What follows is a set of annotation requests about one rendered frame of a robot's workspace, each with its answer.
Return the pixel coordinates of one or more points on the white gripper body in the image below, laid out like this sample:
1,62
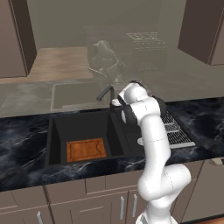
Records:
140,141

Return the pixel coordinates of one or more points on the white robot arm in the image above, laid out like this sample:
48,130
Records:
154,145

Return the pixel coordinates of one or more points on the brown wooden cutting board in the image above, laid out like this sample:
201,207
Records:
86,150

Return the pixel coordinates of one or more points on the black kitchen sink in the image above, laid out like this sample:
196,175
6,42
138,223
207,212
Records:
84,125

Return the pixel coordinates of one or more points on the black sink faucet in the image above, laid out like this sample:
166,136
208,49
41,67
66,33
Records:
105,92

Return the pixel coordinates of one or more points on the taupe drawer front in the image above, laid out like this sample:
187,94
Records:
95,184
124,178
65,191

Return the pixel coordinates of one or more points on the taupe cupboard door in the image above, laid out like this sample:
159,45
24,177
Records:
84,213
20,217
115,208
141,210

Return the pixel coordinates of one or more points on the taupe dishwasher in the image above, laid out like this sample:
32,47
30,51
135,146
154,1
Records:
207,192

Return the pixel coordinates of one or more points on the brown wall cupboard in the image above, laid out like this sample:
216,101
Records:
13,38
204,29

